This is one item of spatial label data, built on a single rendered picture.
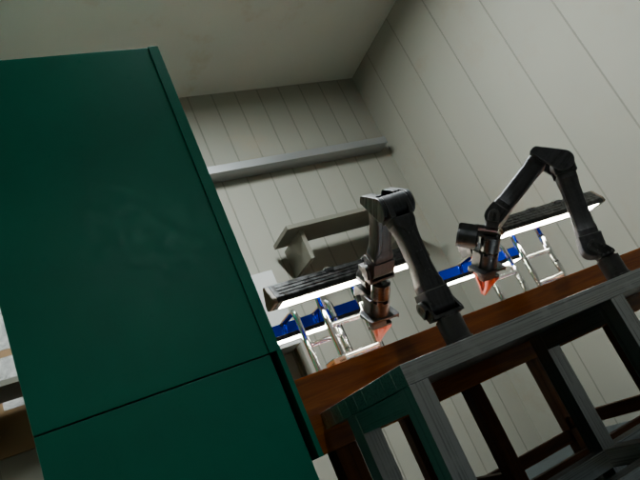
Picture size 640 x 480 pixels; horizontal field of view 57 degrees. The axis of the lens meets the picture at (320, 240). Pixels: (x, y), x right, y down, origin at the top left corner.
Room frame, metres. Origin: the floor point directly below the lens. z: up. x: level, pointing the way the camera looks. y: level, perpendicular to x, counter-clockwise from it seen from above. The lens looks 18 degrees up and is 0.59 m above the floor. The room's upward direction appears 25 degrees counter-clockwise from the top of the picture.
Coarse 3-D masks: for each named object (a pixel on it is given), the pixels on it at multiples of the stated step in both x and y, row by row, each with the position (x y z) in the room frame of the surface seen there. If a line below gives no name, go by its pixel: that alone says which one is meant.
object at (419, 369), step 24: (600, 288) 1.39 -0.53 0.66; (624, 288) 1.42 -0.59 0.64; (552, 312) 1.30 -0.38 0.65; (576, 312) 1.34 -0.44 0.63; (480, 336) 1.20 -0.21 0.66; (504, 336) 1.23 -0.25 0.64; (528, 336) 1.41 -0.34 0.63; (432, 360) 1.14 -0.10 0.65; (456, 360) 1.17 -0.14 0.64; (480, 360) 1.57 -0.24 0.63; (384, 384) 1.17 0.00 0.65; (408, 384) 1.11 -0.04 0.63; (336, 408) 1.39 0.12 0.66; (360, 408) 1.29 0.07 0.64
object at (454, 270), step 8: (512, 248) 3.05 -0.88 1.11; (504, 256) 2.98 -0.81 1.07; (512, 256) 2.99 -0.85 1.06; (520, 256) 3.01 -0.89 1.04; (440, 272) 2.81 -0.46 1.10; (448, 272) 2.82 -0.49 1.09; (456, 272) 2.83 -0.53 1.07; (464, 272) 2.84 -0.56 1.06; (472, 272) 2.86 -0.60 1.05; (448, 280) 2.79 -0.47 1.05
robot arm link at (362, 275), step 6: (360, 264) 1.72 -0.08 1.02; (360, 270) 1.73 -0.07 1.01; (366, 270) 1.61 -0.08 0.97; (360, 276) 1.72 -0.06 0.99; (366, 276) 1.63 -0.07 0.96; (384, 276) 1.66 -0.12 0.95; (390, 276) 1.67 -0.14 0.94; (360, 282) 1.74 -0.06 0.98; (366, 282) 1.71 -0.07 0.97; (372, 282) 1.64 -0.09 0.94; (378, 282) 1.66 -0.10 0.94; (366, 288) 1.72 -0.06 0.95
